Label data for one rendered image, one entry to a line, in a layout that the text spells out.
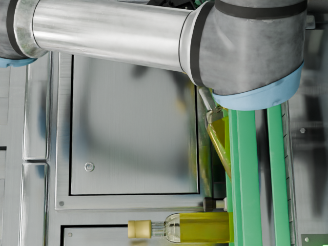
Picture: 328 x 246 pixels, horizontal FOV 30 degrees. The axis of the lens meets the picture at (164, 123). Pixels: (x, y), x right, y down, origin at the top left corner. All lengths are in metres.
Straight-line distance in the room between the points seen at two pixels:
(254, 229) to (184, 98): 0.42
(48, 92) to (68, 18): 0.51
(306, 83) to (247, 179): 0.20
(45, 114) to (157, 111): 0.25
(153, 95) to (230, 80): 0.60
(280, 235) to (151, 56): 0.41
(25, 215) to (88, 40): 0.56
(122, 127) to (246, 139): 0.36
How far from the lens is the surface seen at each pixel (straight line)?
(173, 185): 1.32
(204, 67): 0.79
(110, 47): 0.86
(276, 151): 1.09
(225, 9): 0.76
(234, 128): 1.17
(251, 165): 1.08
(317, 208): 1.07
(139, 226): 1.17
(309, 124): 1.10
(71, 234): 1.35
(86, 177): 1.33
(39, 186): 1.34
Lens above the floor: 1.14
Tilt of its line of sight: 2 degrees down
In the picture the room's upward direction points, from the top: 90 degrees counter-clockwise
